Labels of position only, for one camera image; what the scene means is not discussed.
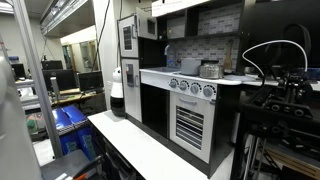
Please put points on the shiny steel pot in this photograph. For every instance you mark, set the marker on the shiny steel pot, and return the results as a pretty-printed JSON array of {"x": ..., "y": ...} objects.
[{"x": 210, "y": 71}]

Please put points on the wooden toy spatula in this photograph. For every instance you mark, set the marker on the wooden toy spatula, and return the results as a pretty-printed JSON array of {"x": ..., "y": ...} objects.
[{"x": 228, "y": 61}]

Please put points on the grey toy pot with lid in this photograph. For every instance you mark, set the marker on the grey toy pot with lid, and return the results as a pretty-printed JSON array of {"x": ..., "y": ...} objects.
[{"x": 190, "y": 66}]

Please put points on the blue storage bin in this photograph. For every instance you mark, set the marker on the blue storage bin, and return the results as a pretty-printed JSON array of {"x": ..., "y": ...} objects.
[
  {"x": 76, "y": 113},
  {"x": 61, "y": 120}
]

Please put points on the white fridge door black window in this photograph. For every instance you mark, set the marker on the white fridge door black window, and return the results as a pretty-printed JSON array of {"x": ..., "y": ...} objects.
[{"x": 121, "y": 46}]

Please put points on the grey toy faucet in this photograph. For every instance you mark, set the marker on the grey toy faucet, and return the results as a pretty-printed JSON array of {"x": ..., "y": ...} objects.
[{"x": 175, "y": 55}]

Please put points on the wooden office desk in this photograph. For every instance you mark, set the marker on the wooden office desk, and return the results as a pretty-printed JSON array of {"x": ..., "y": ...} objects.
[{"x": 76, "y": 96}]

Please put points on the white filament tube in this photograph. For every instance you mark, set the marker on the white filament tube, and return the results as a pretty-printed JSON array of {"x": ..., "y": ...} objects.
[{"x": 281, "y": 41}]

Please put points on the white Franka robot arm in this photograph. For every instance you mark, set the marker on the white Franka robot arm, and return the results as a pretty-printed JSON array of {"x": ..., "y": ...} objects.
[{"x": 16, "y": 140}]

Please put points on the white toy oven door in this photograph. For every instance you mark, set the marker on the white toy oven door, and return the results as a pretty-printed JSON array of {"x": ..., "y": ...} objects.
[{"x": 206, "y": 146}]

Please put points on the grey toy sink basin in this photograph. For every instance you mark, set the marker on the grey toy sink basin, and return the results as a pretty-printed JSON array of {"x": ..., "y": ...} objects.
[{"x": 166, "y": 69}]

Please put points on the grey metal base plate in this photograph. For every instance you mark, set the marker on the grey metal base plate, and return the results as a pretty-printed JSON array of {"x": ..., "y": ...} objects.
[{"x": 66, "y": 165}]

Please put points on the black computer monitor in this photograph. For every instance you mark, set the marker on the black computer monitor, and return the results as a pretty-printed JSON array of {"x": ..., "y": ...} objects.
[
  {"x": 60, "y": 80},
  {"x": 90, "y": 81},
  {"x": 51, "y": 65}
]

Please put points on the small white and black robot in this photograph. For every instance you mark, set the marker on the small white and black robot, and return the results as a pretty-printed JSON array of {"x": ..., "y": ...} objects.
[{"x": 117, "y": 86}]

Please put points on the orange and black bar clamp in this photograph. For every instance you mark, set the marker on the orange and black bar clamp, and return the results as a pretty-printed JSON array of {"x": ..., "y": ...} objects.
[{"x": 86, "y": 166}]

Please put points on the grey stove knob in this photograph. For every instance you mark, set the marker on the grey stove knob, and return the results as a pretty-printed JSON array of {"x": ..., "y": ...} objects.
[
  {"x": 194, "y": 88},
  {"x": 173, "y": 83},
  {"x": 183, "y": 86},
  {"x": 208, "y": 90}
]

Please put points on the white fridge door with dispenser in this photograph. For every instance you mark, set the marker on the white fridge door with dispenser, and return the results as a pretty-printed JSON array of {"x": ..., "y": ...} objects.
[{"x": 131, "y": 103}]

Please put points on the overhead metal duct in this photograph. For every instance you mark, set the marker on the overhead metal duct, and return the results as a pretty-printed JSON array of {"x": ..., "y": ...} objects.
[{"x": 66, "y": 16}]

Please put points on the toy microwave oven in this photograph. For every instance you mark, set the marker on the toy microwave oven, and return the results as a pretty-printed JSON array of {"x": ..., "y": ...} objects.
[{"x": 143, "y": 30}]

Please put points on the toy kitchen playset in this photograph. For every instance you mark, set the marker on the toy kitchen playset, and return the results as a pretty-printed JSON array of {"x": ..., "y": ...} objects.
[{"x": 216, "y": 26}]

